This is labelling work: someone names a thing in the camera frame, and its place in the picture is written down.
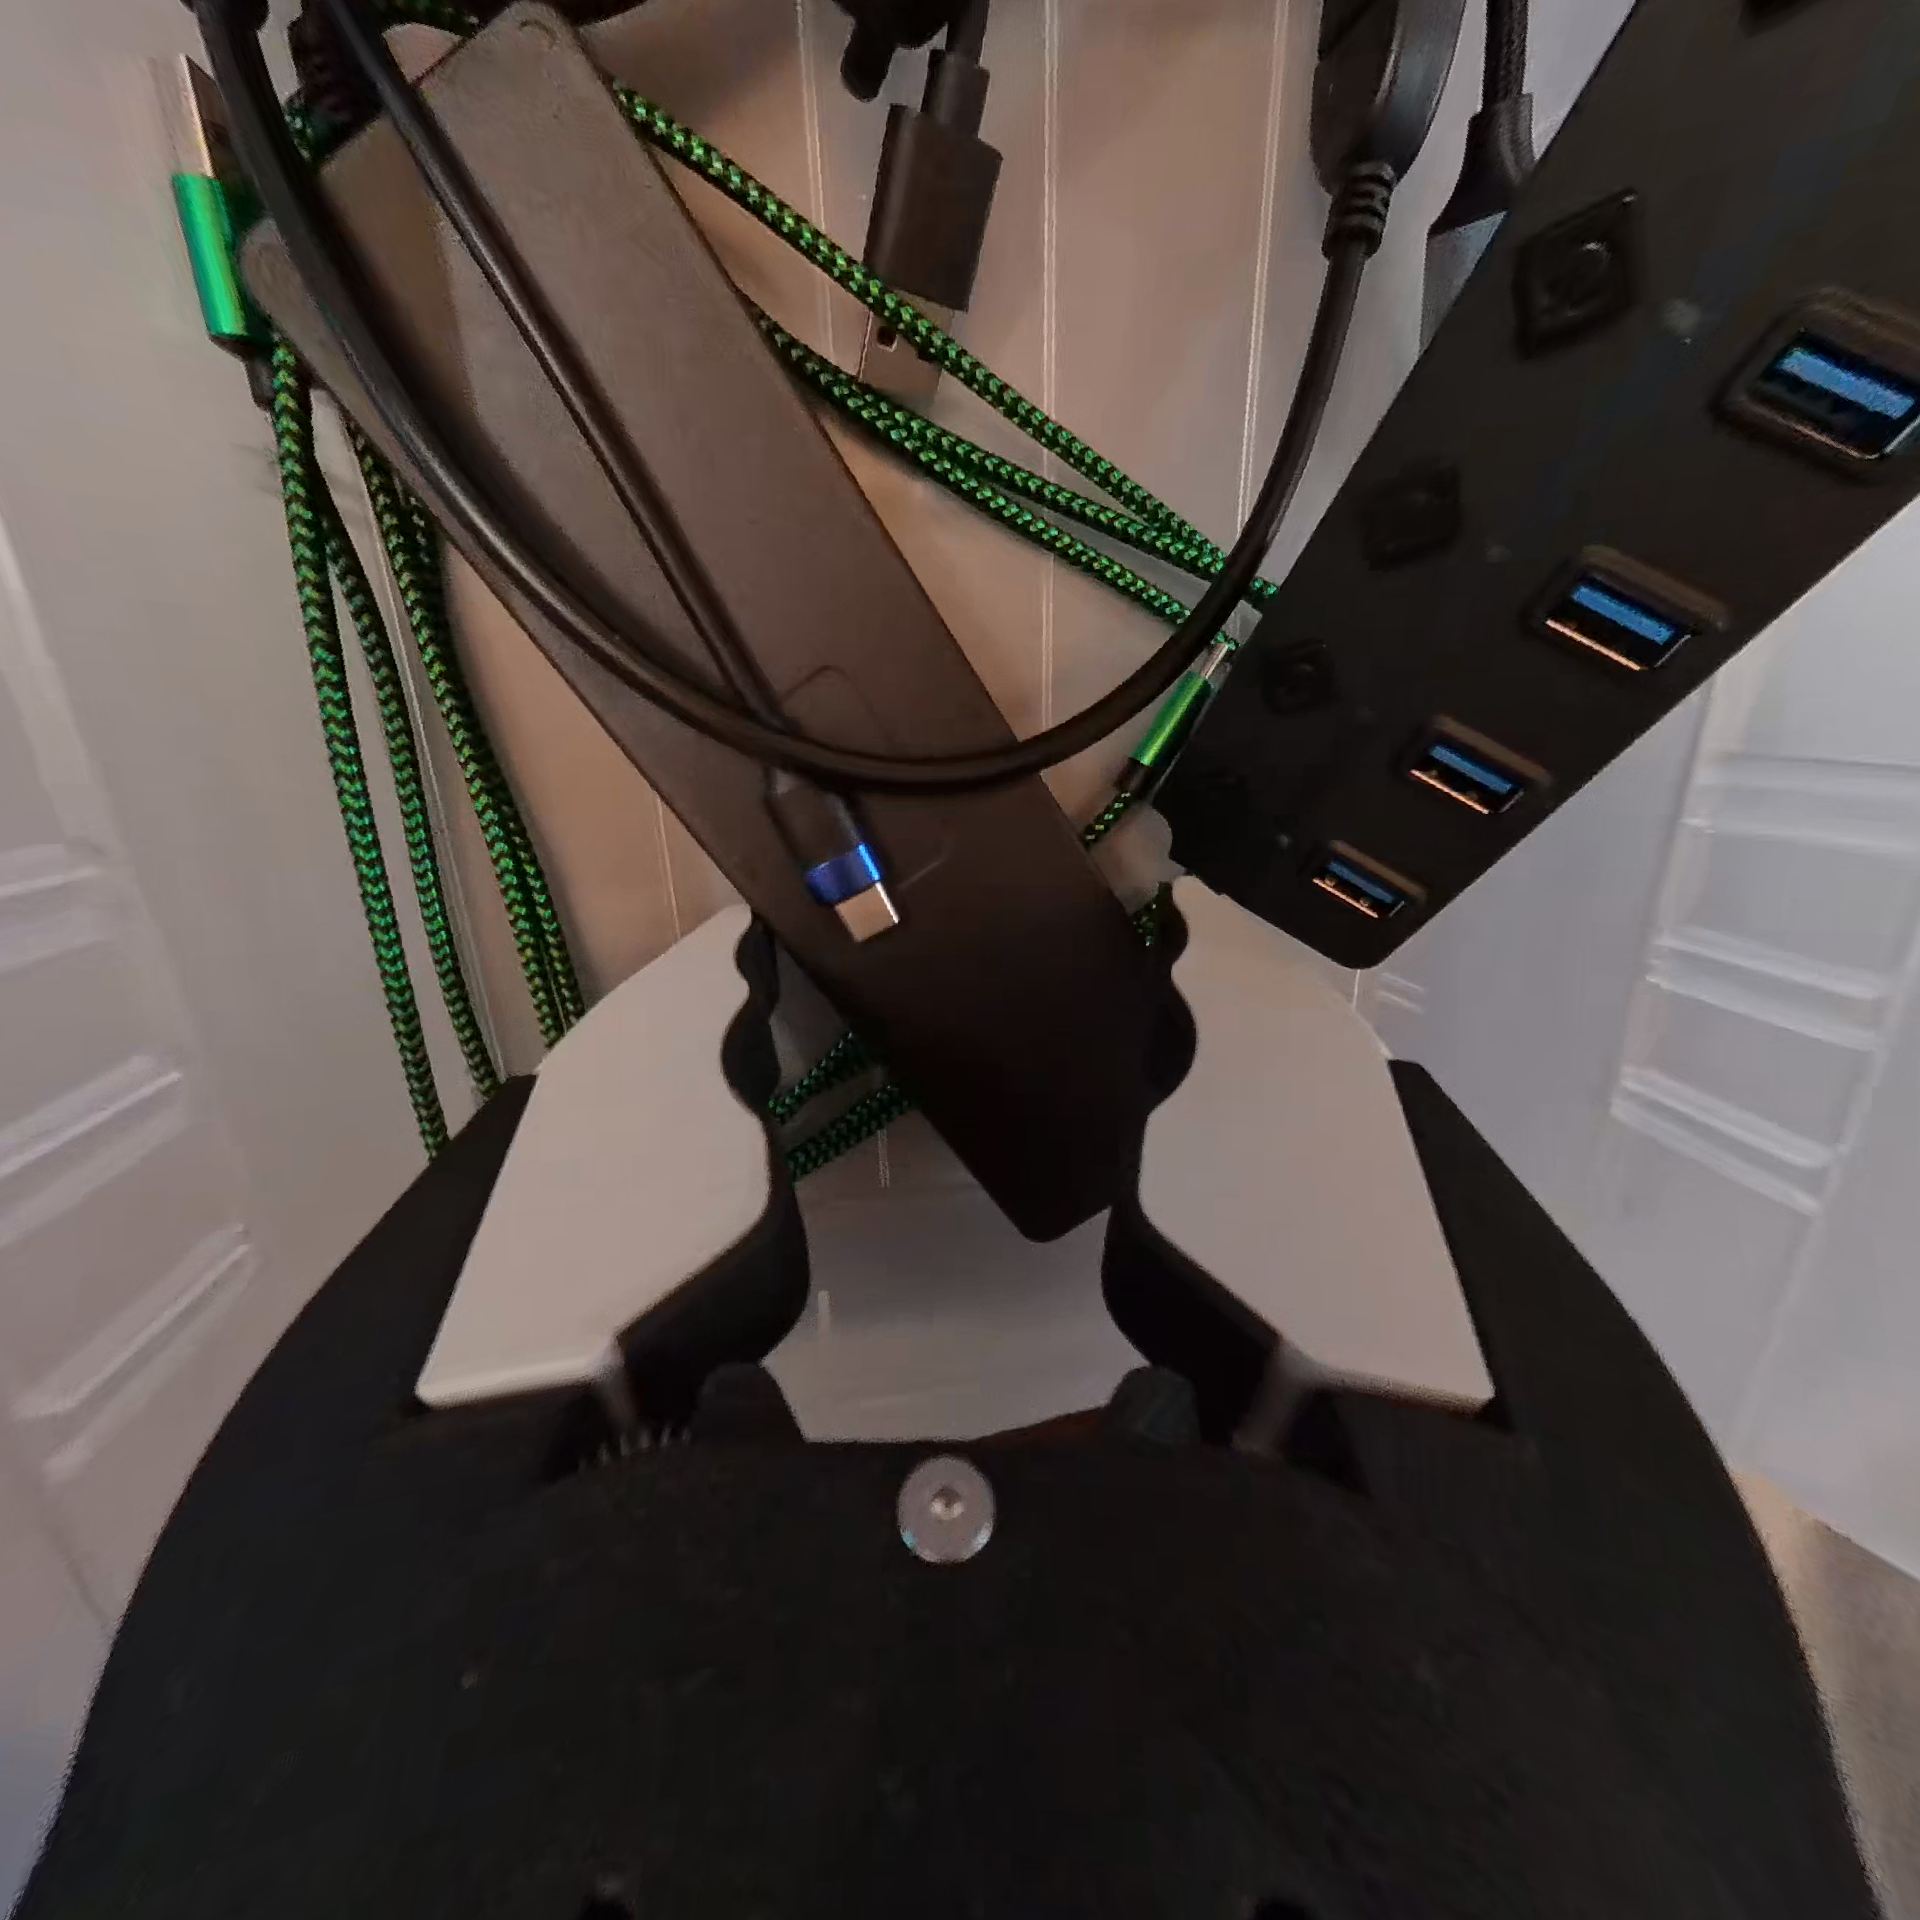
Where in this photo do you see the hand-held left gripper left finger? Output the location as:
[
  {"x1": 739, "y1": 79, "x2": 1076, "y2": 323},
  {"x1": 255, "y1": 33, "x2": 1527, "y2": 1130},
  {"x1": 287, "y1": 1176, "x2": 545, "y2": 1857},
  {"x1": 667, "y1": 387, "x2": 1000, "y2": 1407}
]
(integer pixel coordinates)
[{"x1": 417, "y1": 903, "x2": 817, "y2": 1432}]

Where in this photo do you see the clear plastic container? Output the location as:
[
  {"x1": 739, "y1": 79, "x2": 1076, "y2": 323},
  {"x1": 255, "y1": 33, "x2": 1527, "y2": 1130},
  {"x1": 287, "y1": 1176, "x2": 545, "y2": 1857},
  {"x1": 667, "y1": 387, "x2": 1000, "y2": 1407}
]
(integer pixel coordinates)
[{"x1": 0, "y1": 0, "x2": 1920, "y2": 1920}]

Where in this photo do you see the black usb hub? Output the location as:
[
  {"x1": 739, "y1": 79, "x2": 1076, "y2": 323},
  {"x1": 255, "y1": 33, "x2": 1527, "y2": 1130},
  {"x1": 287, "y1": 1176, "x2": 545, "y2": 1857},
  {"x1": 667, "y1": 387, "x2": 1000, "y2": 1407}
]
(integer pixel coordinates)
[
  {"x1": 1161, "y1": 0, "x2": 1920, "y2": 968},
  {"x1": 241, "y1": 0, "x2": 1193, "y2": 1248}
]

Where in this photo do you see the black cable with blue-ringed plug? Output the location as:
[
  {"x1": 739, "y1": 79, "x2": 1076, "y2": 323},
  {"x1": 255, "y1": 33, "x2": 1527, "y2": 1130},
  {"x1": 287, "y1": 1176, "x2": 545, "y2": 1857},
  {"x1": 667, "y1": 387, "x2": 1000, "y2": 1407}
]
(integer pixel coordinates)
[{"x1": 300, "y1": 0, "x2": 911, "y2": 946}]

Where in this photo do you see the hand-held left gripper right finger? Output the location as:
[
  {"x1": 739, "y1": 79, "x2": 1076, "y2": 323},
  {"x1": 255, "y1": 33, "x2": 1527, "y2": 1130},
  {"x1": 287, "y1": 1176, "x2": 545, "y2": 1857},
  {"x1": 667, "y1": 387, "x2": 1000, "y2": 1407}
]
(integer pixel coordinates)
[{"x1": 1103, "y1": 877, "x2": 1500, "y2": 1453}]

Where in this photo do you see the black braided cable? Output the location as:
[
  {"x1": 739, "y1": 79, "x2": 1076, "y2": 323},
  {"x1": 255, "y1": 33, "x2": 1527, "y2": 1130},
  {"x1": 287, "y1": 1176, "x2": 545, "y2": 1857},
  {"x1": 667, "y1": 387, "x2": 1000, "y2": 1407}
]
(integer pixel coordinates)
[{"x1": 1424, "y1": 0, "x2": 1548, "y2": 226}]

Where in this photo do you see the black cable with short plug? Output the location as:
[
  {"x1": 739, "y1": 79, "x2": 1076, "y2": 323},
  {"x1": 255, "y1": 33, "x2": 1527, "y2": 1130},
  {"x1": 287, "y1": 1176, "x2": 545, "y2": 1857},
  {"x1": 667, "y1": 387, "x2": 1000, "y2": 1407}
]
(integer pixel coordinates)
[{"x1": 863, "y1": 0, "x2": 1009, "y2": 353}]

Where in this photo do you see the green braided cable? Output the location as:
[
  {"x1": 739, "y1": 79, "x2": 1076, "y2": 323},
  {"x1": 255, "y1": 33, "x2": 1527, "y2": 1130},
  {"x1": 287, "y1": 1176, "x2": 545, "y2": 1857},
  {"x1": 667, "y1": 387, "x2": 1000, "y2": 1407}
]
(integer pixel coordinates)
[
  {"x1": 152, "y1": 53, "x2": 588, "y2": 1161},
  {"x1": 608, "y1": 81, "x2": 1284, "y2": 1186}
]

